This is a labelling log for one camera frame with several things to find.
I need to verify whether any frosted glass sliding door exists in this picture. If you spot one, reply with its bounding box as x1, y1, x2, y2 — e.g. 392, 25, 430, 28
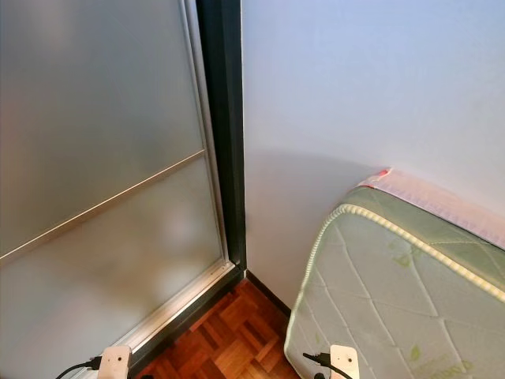
0, 0, 226, 379

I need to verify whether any dark wooden baseboard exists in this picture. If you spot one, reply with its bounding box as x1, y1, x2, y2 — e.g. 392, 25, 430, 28
245, 271, 293, 317

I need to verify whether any pink fabric pad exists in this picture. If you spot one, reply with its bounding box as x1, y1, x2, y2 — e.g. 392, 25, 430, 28
359, 167, 505, 230

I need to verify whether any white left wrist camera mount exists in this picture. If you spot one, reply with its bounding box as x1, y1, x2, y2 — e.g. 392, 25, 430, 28
98, 346, 132, 379

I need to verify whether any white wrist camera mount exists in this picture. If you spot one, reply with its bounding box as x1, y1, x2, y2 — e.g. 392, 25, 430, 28
98, 346, 132, 379
330, 345, 361, 379

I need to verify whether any dark door frame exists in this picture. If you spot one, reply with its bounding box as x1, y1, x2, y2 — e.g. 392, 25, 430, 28
126, 0, 247, 376

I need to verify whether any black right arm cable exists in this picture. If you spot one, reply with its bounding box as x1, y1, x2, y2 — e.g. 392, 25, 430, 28
303, 351, 356, 379

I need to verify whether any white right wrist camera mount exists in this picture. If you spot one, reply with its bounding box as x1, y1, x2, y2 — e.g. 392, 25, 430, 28
330, 345, 361, 379

